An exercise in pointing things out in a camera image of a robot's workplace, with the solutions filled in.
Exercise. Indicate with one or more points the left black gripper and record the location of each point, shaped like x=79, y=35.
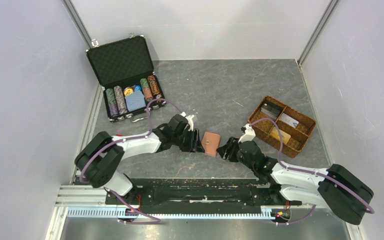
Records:
x=194, y=145

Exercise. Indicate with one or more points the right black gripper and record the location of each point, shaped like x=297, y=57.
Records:
x=233, y=145

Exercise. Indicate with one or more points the brown leather card holder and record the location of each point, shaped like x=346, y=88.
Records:
x=210, y=143

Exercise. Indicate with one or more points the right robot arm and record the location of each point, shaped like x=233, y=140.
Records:
x=334, y=188

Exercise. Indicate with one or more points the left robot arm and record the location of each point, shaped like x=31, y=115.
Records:
x=99, y=160

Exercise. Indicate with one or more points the gold card in basket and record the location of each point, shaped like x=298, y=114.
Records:
x=280, y=135

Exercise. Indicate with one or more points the dark card in basket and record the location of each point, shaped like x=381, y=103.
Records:
x=271, y=110

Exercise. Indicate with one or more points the white card in basket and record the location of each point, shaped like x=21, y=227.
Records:
x=289, y=120

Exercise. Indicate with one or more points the blue playing card deck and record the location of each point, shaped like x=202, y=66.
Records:
x=135, y=101

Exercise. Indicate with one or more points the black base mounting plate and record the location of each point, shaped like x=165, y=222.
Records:
x=205, y=196

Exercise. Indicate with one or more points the brown orange chip stack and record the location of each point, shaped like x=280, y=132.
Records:
x=154, y=87

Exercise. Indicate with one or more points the brown wicker divided basket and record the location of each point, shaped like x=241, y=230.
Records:
x=299, y=135

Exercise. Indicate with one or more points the green red chip stack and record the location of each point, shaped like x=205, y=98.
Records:
x=146, y=89

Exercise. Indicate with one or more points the grey purple chip stack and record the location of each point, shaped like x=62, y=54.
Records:
x=120, y=100

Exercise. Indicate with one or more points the black poker chip case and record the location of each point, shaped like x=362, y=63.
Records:
x=123, y=63

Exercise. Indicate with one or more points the green purple chip stack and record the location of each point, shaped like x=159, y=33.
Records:
x=111, y=101

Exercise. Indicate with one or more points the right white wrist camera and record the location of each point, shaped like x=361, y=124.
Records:
x=248, y=133

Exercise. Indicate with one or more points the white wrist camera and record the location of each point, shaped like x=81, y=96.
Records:
x=191, y=119
x=248, y=133

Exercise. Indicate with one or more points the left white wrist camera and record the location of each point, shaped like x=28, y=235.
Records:
x=191, y=119

